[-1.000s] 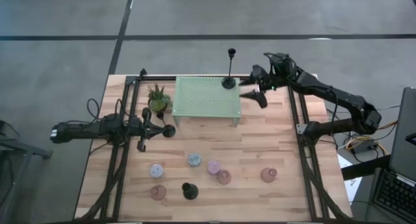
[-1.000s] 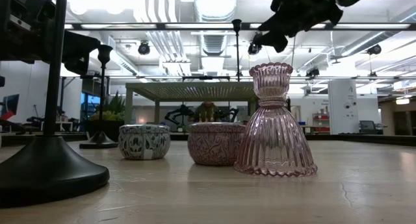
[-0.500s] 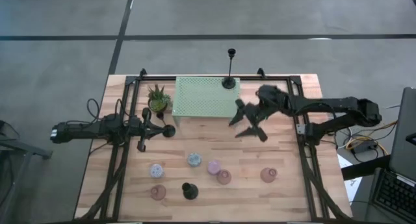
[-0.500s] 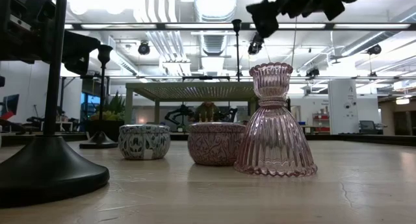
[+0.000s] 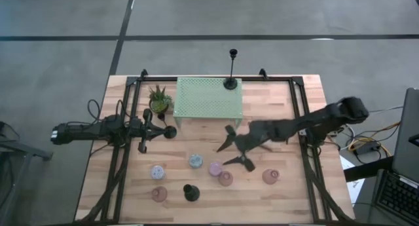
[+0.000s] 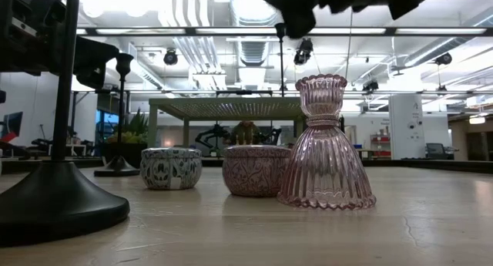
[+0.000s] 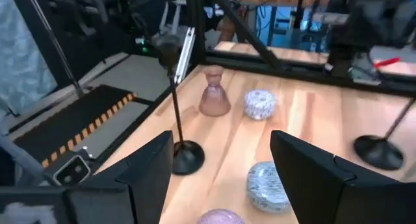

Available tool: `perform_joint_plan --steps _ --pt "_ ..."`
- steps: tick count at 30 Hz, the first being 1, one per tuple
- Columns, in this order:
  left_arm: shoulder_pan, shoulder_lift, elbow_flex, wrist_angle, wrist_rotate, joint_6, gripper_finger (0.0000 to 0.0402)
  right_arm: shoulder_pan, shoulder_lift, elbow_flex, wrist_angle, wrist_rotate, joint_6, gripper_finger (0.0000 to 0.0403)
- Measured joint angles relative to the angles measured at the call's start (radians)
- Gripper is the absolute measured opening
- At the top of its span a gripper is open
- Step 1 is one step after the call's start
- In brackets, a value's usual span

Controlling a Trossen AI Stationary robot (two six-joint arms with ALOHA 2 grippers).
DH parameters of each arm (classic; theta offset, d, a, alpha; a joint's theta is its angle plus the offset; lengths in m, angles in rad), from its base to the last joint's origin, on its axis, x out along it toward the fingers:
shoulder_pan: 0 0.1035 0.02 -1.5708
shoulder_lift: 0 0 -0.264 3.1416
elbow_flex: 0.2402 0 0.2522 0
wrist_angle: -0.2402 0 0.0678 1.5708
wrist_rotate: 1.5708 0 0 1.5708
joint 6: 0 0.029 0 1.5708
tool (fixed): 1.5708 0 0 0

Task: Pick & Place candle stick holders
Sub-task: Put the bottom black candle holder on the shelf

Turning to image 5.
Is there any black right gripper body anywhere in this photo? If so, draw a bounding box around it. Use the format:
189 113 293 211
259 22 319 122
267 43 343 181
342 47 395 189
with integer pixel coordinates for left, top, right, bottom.
225 121 276 172

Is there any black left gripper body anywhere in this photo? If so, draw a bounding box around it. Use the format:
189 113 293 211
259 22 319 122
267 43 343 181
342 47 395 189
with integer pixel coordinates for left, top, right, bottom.
129 108 154 154

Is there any pink glass candle holder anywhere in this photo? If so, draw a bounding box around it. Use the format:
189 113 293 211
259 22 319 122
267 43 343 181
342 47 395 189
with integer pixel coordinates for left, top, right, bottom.
261 168 280 185
218 170 234 187
151 185 168 203

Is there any pink patterned candle tin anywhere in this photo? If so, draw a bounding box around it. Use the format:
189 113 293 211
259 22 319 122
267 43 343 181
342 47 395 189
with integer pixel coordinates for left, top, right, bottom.
208 162 223 178

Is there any blue white candle tin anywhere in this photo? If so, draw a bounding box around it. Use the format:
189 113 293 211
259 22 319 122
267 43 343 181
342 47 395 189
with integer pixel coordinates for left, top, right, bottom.
188 153 204 169
150 165 166 181

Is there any potted succulent plant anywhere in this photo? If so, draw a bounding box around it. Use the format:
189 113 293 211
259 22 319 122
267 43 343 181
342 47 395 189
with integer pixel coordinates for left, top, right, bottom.
149 85 174 115

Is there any green perforated metal riser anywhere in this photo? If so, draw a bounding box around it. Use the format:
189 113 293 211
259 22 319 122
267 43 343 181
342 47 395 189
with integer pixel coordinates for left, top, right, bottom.
172 77 244 128

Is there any tallest black candlestick holder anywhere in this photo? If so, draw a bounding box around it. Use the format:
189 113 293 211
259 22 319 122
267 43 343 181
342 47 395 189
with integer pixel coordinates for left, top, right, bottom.
223 48 239 90

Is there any white paper sheet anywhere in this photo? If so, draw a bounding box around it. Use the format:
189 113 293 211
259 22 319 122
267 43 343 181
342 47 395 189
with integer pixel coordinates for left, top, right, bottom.
338 155 366 204

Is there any black power adapter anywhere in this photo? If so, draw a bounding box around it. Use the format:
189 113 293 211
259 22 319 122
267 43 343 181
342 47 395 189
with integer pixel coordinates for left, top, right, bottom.
355 143 382 157

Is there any grey metal desk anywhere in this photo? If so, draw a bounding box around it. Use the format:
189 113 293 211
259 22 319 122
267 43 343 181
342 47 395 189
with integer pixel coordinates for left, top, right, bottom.
0 121 53 226

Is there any grey laptop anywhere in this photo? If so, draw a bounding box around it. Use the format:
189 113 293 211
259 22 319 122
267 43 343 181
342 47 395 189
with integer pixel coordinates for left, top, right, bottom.
392 87 419 184

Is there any black keyboard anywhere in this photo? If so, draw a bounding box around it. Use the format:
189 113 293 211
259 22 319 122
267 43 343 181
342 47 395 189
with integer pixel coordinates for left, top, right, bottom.
374 170 419 225

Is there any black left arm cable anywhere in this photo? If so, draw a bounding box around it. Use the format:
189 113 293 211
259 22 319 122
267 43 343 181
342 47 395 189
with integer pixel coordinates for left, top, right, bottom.
86 99 103 122

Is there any black aluminium table frame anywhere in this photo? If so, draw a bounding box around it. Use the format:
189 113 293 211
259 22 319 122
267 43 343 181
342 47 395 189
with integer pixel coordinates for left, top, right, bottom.
77 68 356 225

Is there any yellow cable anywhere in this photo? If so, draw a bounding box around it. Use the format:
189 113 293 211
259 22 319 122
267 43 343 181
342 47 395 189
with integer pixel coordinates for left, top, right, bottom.
347 121 402 157

